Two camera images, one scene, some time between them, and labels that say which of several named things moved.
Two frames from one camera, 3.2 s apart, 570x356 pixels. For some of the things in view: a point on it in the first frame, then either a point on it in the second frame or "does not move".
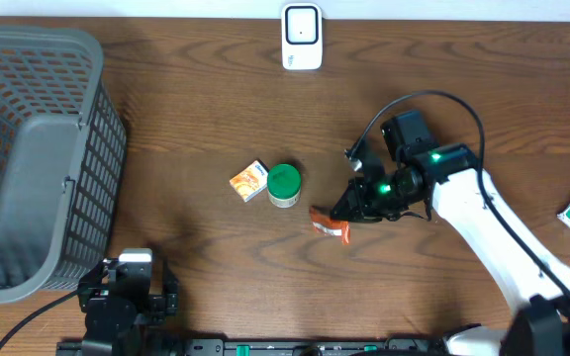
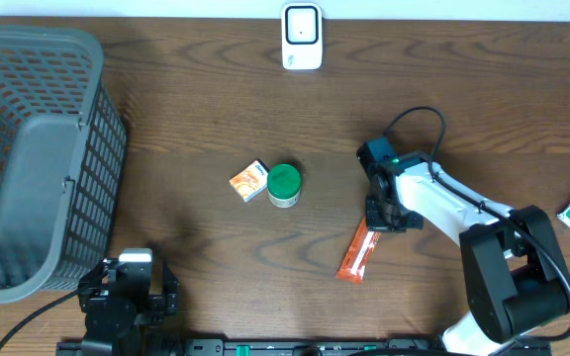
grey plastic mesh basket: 47,158 does not move
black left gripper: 162,305 does not move
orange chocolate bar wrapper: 322,221 to 358,254
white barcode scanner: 302,45 does not move
